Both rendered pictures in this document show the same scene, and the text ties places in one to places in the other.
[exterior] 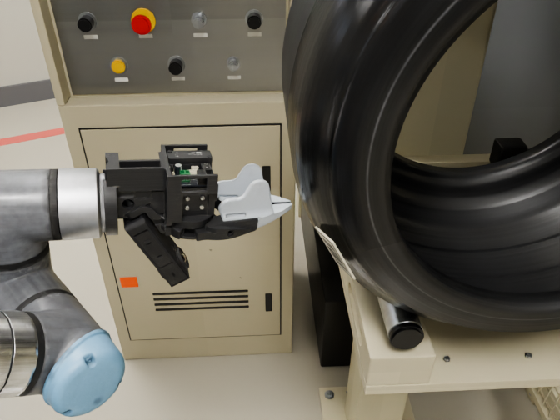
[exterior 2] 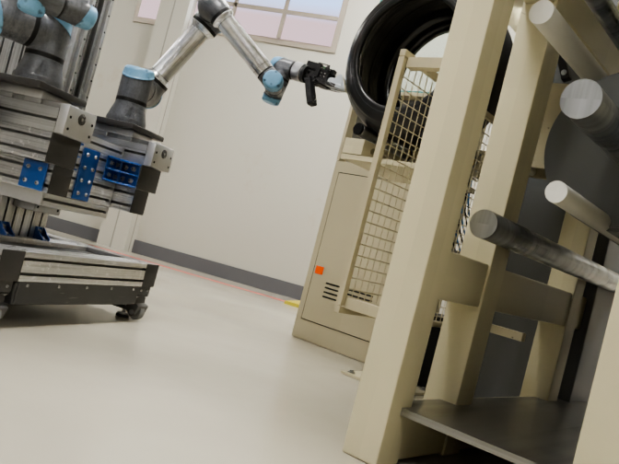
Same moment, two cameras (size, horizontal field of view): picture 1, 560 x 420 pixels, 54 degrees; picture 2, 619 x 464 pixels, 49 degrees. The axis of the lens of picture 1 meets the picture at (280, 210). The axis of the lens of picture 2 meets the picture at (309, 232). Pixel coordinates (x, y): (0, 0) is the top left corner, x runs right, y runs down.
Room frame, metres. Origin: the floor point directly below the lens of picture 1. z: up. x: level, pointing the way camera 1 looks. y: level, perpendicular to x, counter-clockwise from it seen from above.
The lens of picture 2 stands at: (-1.37, -1.74, 0.44)
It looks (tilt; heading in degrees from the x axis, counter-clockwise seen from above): 1 degrees up; 43
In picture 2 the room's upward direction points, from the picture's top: 15 degrees clockwise
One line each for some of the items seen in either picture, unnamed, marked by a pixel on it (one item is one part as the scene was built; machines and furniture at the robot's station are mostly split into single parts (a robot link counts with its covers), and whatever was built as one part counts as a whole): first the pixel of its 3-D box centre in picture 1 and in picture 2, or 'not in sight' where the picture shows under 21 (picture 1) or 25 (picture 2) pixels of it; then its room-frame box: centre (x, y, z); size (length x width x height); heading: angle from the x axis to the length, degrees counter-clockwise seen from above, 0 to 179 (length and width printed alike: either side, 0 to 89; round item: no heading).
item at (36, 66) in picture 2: not in sight; (40, 70); (-0.45, 0.37, 0.77); 0.15 x 0.15 x 0.10
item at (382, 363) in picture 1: (375, 278); (379, 158); (0.64, -0.15, 0.84); 0.36 x 0.09 x 0.06; 3
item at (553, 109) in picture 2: not in sight; (547, 133); (0.89, -0.66, 1.05); 0.20 x 0.15 x 0.30; 3
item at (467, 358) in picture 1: (456, 292); (408, 173); (0.65, -0.29, 0.80); 0.37 x 0.36 x 0.02; 93
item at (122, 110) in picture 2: not in sight; (128, 112); (0.00, 0.57, 0.77); 0.15 x 0.15 x 0.10
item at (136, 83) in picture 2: not in sight; (136, 84); (0.00, 0.58, 0.88); 0.13 x 0.12 x 0.14; 43
